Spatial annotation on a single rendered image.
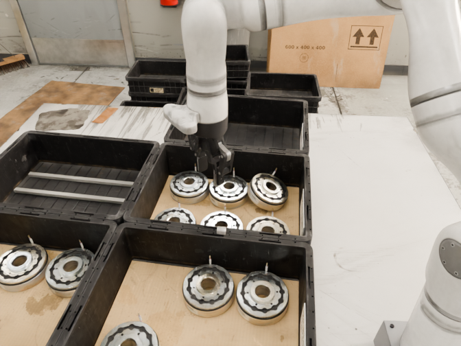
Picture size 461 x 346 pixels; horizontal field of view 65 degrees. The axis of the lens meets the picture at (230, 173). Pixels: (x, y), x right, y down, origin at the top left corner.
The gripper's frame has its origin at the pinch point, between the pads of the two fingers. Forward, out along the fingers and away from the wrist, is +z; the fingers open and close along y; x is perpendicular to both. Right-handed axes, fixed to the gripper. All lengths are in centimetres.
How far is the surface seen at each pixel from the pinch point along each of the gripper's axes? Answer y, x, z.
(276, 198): -4.0, -16.8, 14.1
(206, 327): -20.0, 15.0, 17.6
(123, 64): 295, -91, 98
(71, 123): 91, 8, 30
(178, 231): -4.0, 11.0, 7.6
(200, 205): 8.4, -1.9, 17.6
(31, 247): 16.8, 36.5, 14.8
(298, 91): 86, -120, 51
